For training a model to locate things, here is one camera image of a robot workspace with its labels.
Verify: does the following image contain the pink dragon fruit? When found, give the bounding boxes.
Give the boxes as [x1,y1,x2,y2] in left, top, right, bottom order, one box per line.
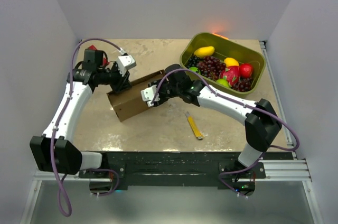
[219,66,240,87]

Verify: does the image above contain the aluminium rail frame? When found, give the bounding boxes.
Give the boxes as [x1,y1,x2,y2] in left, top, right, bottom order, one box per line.
[34,40,312,182]

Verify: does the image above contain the yellow lemon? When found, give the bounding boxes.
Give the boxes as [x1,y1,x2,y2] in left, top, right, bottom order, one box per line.
[224,58,239,67]

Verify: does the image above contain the small dark red grapes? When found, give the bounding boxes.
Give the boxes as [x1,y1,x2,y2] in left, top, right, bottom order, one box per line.
[232,78,253,92]

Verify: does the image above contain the dark red grape bunch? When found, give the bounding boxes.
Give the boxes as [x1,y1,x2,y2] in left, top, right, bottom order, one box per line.
[197,56,226,81]

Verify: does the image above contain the green lime front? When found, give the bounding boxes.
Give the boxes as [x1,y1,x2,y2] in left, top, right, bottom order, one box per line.
[216,78,231,88]

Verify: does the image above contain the olive green plastic bin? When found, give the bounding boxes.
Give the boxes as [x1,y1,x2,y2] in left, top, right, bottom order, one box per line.
[180,32,266,97]

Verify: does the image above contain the yellow mango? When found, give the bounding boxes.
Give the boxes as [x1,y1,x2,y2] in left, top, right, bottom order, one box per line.
[194,46,215,58]

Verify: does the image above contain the dark blue grape bunch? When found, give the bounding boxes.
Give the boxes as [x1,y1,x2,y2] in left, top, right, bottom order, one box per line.
[185,55,201,68]

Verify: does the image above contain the red apple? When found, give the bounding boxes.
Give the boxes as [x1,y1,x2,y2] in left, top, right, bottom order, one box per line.
[239,63,254,78]

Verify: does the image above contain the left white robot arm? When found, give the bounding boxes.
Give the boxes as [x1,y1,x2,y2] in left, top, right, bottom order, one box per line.
[30,49,136,178]

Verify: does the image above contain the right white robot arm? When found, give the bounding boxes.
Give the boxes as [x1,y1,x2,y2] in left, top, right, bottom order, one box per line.
[140,64,282,178]

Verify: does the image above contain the purple cable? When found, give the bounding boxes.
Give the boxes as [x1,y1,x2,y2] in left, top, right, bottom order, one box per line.
[151,68,301,198]
[50,38,125,217]

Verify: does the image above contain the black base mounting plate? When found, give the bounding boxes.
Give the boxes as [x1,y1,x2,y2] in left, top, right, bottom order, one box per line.
[79,152,294,192]

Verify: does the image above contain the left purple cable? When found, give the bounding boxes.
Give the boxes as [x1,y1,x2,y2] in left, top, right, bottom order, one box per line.
[50,38,125,217]

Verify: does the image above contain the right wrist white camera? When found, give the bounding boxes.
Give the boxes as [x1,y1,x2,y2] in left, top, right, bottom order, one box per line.
[140,85,160,107]

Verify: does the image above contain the yellow utility knife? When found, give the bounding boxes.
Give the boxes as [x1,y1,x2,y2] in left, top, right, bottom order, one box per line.
[185,112,203,140]

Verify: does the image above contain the brown cardboard express box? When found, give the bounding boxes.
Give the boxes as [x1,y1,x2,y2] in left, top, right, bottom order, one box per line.
[107,70,165,122]

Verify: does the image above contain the wrist white camera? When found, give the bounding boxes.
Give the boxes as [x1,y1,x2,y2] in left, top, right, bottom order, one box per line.
[140,85,160,107]
[117,55,136,76]

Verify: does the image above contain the green fruit left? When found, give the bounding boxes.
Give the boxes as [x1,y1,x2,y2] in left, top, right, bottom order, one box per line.
[189,67,201,74]

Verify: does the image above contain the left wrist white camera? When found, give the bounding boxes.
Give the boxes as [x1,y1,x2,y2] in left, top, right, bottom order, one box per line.
[117,55,136,76]

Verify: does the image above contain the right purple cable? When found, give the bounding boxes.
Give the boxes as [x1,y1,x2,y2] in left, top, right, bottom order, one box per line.
[151,68,301,198]

